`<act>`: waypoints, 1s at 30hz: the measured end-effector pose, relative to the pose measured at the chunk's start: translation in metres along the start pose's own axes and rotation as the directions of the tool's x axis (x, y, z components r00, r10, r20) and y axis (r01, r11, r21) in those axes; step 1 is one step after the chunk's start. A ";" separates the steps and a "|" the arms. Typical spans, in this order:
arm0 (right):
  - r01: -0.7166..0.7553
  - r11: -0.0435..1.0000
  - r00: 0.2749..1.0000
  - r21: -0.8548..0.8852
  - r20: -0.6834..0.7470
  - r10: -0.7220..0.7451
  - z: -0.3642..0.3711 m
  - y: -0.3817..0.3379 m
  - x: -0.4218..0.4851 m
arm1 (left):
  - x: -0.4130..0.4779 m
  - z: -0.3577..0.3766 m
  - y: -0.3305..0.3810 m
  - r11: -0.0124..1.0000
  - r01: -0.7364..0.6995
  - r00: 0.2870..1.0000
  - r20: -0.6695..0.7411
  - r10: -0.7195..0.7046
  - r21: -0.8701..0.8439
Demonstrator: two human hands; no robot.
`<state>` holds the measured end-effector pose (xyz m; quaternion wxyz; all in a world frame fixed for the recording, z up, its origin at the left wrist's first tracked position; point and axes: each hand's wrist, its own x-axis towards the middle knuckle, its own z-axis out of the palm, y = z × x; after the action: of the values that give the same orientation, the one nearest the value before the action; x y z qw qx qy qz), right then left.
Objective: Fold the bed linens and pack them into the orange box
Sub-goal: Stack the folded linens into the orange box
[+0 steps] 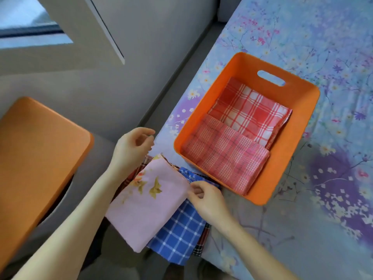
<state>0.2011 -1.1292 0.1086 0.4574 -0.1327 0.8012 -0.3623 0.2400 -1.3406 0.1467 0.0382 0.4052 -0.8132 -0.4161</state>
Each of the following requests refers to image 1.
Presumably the red white plaid cloth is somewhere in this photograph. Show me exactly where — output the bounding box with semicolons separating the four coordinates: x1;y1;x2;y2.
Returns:
208;77;293;151

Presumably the person's left hand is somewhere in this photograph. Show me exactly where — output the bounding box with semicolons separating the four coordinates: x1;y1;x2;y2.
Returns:
109;126;157;177

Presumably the pink gingham sheet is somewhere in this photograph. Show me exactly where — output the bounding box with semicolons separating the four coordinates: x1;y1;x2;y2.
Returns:
181;114;271;196

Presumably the red green plaid cloth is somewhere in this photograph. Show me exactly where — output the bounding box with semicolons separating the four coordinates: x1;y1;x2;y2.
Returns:
113;154;212;258

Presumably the grey curtain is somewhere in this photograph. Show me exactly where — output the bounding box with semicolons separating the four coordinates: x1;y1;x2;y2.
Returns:
217;0;244;23

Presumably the white framed window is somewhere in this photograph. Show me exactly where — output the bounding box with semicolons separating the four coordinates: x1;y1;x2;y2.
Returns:
0;0;126;76

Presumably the orange plastic storage bin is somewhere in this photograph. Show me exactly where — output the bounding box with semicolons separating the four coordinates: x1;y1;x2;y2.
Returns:
174;52;321;206

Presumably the person's right forearm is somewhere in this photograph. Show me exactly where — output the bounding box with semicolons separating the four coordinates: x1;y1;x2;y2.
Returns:
214;213;301;280

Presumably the blue checked cloth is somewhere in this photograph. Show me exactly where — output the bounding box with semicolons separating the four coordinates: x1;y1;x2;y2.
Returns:
147;166;222;266

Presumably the person's right hand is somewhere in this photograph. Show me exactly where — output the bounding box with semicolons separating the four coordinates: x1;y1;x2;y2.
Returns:
186;180;233;226

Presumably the blue floral patterned sheet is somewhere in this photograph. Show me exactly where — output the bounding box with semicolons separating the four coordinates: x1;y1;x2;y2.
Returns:
148;0;373;280

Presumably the person's left forearm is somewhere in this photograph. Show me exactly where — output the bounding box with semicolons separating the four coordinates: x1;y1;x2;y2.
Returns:
12;166;129;280

